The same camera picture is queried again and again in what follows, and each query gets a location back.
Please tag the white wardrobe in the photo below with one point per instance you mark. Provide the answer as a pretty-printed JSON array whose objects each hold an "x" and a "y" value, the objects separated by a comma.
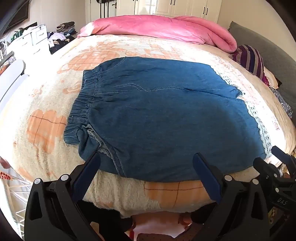
[{"x": 166, "y": 7}]

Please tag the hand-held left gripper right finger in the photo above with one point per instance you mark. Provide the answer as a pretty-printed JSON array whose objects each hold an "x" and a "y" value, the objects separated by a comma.
[{"x": 205, "y": 176}]

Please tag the cream orange printed blanket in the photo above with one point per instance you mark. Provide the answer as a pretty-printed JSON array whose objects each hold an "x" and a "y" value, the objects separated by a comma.
[{"x": 41, "y": 97}]

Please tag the black wall television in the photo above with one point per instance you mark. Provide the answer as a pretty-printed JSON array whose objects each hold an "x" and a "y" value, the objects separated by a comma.
[{"x": 12, "y": 14}]

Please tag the floral patterned cloth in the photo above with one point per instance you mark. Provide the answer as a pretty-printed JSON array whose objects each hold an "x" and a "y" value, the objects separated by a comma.
[{"x": 283, "y": 103}]

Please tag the cream pillow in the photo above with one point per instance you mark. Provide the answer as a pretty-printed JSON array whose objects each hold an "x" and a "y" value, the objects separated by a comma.
[{"x": 271, "y": 77}]

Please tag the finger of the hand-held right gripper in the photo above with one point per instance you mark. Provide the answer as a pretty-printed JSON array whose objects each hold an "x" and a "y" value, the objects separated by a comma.
[
  {"x": 283, "y": 155},
  {"x": 263, "y": 165}
]

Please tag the purple striped cloth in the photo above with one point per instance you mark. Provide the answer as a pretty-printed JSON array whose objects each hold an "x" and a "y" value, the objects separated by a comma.
[{"x": 251, "y": 60}]

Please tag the white chair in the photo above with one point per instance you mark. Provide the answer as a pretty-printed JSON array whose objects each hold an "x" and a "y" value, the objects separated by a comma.
[{"x": 11, "y": 78}]

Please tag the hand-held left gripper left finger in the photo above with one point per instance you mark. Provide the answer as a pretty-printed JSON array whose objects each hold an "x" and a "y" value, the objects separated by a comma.
[{"x": 89, "y": 176}]

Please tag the grey padded headboard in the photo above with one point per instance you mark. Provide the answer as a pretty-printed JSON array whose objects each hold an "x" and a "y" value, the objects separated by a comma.
[{"x": 272, "y": 46}]

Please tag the white drawer cabinet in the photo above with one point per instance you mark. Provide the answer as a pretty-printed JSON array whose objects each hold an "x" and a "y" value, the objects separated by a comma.
[{"x": 32, "y": 41}]

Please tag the blue denim lace-trimmed pants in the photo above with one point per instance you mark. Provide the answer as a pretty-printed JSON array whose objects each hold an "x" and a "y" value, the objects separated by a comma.
[{"x": 161, "y": 120}]

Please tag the pink quilt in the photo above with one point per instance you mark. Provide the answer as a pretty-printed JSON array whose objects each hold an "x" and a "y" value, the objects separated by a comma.
[{"x": 150, "y": 27}]

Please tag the pile of dark clothes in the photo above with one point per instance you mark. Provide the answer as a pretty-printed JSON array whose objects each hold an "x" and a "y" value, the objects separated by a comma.
[{"x": 61, "y": 34}]

